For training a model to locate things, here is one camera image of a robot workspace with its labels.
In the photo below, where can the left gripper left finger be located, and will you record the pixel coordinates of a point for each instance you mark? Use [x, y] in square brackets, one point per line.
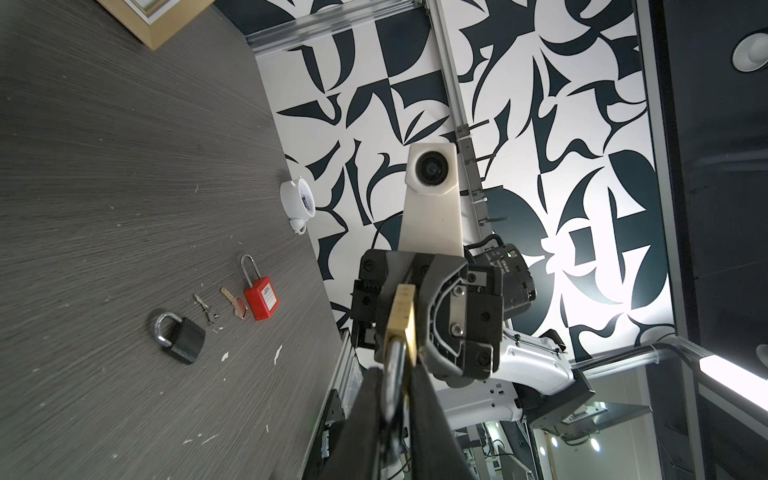
[357, 452]

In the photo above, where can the wall hook rail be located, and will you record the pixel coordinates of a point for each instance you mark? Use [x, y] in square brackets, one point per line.
[468, 159]

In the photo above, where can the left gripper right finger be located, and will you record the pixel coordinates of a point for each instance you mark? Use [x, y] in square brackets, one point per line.
[435, 453]

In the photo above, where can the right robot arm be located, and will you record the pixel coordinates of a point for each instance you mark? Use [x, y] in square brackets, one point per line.
[535, 381]

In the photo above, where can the black padlock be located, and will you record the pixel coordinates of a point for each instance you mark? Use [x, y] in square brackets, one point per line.
[184, 341]

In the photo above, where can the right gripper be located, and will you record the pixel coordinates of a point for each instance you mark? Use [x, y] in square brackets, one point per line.
[459, 306]

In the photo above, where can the red padlock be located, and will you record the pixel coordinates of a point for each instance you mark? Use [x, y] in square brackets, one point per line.
[260, 293]

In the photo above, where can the brass padlock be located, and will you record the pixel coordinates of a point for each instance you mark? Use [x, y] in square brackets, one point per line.
[400, 348]

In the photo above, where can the black padlock key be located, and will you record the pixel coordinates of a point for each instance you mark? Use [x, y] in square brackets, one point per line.
[210, 315]

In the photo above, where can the wooden picture frame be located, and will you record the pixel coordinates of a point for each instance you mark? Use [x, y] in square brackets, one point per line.
[155, 22]

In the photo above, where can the white alarm clock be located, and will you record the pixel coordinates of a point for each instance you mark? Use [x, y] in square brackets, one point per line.
[298, 203]

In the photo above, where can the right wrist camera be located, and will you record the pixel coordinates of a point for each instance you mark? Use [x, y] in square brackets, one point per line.
[431, 219]

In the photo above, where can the red padlock key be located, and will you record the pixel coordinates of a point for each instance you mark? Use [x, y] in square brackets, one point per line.
[239, 306]

